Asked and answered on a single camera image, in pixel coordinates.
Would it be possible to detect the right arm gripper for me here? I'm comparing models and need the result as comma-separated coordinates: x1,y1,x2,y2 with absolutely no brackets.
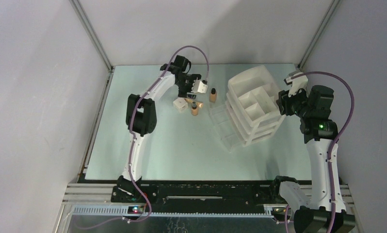
275,84,311,119

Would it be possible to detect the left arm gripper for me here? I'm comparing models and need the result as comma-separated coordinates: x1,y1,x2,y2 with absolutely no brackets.
176,74,201,99

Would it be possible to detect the white cosmetic box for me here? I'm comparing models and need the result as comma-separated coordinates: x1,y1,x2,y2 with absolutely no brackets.
173,98,188,113

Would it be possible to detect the white plastic drawer organizer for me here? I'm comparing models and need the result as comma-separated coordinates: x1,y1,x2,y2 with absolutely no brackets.
225,65,285,147

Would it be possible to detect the clear acrylic drawer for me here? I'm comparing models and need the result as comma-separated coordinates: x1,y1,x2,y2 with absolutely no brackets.
209,103,242,152

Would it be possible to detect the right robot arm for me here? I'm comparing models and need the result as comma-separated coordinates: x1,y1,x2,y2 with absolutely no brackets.
270,85,355,233

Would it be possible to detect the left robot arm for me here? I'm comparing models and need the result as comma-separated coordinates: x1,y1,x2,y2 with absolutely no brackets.
117,55,202,202

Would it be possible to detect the beige concealer stick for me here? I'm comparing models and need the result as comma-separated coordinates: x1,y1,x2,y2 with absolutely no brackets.
185,98,204,108

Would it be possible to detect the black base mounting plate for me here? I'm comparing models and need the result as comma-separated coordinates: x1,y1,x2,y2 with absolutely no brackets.
111,176,296,215

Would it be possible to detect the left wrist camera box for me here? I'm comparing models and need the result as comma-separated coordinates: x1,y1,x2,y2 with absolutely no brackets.
192,80,208,94

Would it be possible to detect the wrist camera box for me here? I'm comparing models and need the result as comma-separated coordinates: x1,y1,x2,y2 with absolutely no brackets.
192,80,208,94
284,71,308,97

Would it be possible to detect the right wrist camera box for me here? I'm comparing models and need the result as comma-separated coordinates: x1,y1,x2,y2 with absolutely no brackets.
284,71,308,97

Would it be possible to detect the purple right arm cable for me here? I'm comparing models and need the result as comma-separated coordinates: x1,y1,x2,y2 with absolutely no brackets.
283,71,355,233

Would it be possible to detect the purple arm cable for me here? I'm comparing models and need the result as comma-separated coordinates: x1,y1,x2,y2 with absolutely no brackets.
283,71,355,233
121,45,210,224

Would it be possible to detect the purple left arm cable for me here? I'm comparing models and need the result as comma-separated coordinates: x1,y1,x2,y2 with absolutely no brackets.
121,45,210,224

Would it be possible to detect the aluminium frame rail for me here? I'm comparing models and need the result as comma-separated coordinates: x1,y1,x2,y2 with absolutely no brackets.
69,0,113,72

